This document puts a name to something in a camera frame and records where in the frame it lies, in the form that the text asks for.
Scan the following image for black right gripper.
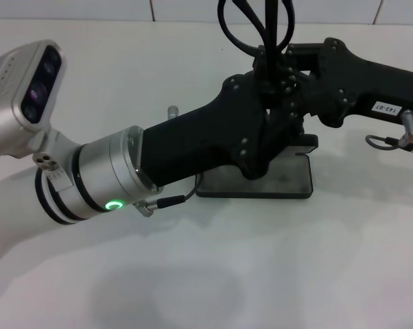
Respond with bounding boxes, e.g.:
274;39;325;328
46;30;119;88
253;37;413;130

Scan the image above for black thin-frame glasses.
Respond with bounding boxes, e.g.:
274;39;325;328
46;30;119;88
217;0;298;95

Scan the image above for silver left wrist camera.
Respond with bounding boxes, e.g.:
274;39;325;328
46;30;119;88
0;39;69;159

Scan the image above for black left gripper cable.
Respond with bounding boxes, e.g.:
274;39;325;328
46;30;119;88
132;173;198;217

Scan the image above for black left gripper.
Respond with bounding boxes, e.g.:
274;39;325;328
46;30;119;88
137;73;305;189

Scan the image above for black glasses case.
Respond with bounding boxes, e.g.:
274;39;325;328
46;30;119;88
195;133;320;200

